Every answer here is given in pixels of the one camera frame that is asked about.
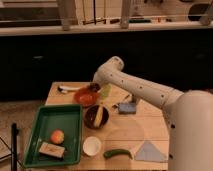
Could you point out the dark purple grapes bunch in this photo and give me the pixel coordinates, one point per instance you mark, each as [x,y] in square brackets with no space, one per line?
[94,87]

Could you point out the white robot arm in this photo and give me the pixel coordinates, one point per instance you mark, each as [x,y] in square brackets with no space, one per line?
[190,115]

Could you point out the red bowl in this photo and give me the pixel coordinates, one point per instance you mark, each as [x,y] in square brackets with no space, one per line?
[85,97]

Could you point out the dark brown bowl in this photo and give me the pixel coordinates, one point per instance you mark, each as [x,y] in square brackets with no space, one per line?
[90,116]

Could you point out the small white bowl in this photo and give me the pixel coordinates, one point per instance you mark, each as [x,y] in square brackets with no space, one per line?
[91,146]

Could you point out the light green cloth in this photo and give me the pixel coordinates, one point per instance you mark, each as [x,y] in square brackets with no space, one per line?
[104,92]

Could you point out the blue sponge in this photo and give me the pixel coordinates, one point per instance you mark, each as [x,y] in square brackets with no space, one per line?
[127,108]

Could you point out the yellow corn cob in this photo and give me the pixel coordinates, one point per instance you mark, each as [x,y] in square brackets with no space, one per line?
[99,116]

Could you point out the green plastic tray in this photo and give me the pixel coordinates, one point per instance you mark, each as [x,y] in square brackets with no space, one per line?
[67,118]

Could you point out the red yellow apple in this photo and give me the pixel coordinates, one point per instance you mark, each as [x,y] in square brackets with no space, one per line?
[57,137]

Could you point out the grey triangular cloth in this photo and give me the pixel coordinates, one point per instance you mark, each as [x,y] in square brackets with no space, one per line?
[148,152]

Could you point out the tan sponge block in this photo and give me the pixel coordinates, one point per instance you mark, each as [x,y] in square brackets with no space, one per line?
[52,150]

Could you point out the black metal stand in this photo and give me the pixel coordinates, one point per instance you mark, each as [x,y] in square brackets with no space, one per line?
[14,156]

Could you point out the white handled utensil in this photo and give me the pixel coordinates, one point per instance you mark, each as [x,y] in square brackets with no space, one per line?
[66,89]

